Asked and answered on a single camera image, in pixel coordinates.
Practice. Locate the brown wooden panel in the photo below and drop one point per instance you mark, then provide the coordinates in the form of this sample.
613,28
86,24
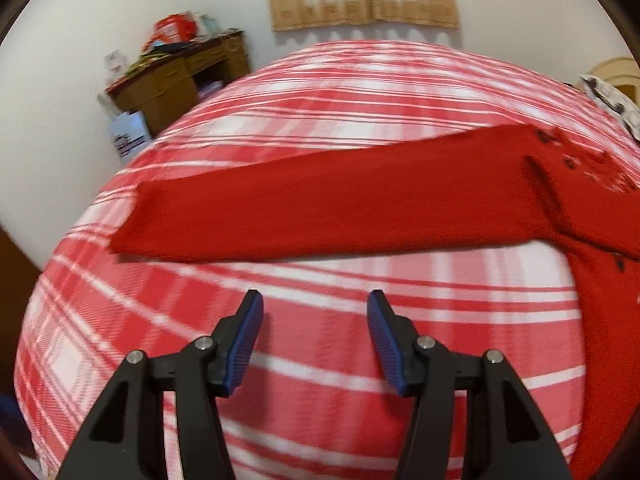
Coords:
15,310

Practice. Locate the red knit sweater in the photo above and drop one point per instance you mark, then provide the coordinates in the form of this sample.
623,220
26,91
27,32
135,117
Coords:
350,200

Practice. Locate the white card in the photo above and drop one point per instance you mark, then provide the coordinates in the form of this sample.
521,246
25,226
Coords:
115,62

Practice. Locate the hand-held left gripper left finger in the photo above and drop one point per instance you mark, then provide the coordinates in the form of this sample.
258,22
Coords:
245,340

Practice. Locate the white bag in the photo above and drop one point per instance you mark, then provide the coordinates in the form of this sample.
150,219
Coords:
127,135

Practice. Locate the red white plaid blanket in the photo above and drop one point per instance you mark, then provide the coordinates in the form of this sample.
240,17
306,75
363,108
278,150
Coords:
300,110

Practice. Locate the red bag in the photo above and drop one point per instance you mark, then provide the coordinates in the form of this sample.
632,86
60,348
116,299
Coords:
170,30

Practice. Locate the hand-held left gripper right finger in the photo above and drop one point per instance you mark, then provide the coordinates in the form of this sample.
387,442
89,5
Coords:
387,340

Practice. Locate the black white patterned pillow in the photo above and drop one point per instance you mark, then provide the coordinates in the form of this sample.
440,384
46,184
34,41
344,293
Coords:
612,100

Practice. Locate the cream wooden headboard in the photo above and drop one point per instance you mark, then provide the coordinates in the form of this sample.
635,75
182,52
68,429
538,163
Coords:
617,70

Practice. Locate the brown wooden desk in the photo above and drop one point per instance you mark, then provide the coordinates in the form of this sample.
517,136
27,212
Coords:
165,85

